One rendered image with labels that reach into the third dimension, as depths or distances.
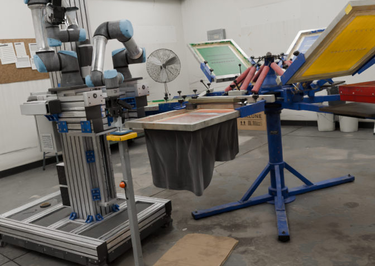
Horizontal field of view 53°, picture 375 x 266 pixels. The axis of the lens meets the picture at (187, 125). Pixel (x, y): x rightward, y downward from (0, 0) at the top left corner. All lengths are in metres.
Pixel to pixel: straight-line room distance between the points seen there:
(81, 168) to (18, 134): 3.15
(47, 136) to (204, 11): 5.52
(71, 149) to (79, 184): 0.27
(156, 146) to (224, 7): 5.51
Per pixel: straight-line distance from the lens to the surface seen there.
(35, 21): 2.57
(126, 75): 2.90
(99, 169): 2.87
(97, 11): 6.89
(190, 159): 2.29
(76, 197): 3.08
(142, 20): 7.51
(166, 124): 2.22
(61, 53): 2.57
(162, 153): 2.44
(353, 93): 2.30
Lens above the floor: 1.33
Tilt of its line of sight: 9 degrees down
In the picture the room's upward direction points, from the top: 6 degrees counter-clockwise
